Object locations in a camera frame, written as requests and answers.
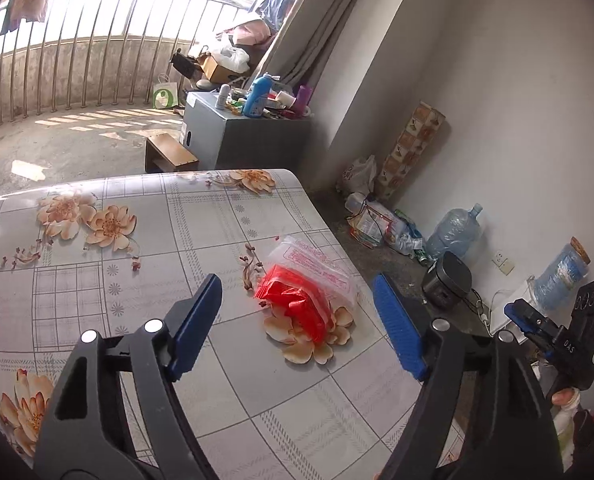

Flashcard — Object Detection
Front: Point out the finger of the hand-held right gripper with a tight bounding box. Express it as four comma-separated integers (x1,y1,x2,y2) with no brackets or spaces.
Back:
524,331,560,362
504,297,563,336

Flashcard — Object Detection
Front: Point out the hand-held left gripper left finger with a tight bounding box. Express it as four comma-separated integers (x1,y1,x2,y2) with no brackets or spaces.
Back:
34,273,224,480

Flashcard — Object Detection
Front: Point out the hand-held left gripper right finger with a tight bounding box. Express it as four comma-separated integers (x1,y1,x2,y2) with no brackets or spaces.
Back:
373,273,565,480

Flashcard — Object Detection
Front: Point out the clear bag of red packets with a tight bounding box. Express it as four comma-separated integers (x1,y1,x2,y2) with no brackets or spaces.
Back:
254,234,359,345

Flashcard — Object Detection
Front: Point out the person's right hand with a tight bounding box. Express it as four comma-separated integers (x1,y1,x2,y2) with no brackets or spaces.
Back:
551,389,584,436

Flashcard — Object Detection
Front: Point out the clear blue water jug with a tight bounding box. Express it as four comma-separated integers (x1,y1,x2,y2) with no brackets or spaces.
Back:
533,237,590,311
424,203,484,261

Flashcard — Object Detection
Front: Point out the grey rice cooker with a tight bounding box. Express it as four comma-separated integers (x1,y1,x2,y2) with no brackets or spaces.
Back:
421,251,473,308

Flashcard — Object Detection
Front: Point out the floral plastic tablecloth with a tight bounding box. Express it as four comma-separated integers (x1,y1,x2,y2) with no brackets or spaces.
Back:
0,169,465,480

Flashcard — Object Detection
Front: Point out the pile of packaging litter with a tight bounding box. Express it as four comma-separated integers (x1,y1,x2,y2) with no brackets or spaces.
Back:
344,191,430,263

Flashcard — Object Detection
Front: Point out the wooden stool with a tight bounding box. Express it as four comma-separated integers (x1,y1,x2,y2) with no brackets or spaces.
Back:
144,132,199,173

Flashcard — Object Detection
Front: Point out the tall patterned cardboard box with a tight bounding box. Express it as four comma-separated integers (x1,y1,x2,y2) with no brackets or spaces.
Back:
379,101,447,201

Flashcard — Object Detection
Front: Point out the grey cabinet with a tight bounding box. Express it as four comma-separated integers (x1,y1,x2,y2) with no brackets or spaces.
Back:
182,91,313,171

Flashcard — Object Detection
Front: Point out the green white paper bag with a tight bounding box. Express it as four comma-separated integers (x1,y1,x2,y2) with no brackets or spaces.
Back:
152,74,179,110

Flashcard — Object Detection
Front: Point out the blue detergent bottle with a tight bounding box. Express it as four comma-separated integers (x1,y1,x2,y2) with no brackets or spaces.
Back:
242,72,275,118

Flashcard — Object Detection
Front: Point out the assorted cabinet clutter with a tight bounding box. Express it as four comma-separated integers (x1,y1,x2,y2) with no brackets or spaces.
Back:
229,85,308,120

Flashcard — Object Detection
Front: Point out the purple cup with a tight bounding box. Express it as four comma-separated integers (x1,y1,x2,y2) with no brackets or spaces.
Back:
293,85,312,116

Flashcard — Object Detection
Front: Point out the brown cardboard box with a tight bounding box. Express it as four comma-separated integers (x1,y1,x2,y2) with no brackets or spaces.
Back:
197,52,250,86

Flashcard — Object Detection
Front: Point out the black flat object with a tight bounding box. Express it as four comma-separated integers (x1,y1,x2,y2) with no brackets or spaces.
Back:
171,49,201,80

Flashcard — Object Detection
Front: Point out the white crumpled plastic bag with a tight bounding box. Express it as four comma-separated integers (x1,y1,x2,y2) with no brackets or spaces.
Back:
212,45,252,73

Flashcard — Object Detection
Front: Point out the metal balcony railing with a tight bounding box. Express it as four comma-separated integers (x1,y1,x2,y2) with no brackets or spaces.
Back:
0,0,250,133

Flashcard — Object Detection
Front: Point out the pink cloth bundle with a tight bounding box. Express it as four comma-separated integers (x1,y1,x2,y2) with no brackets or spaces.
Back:
227,19,273,48

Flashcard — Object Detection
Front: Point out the grey curtain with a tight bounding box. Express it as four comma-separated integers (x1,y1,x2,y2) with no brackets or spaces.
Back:
249,0,378,91

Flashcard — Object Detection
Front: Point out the wall socket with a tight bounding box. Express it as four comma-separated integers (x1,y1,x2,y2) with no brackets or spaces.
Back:
492,251,515,276

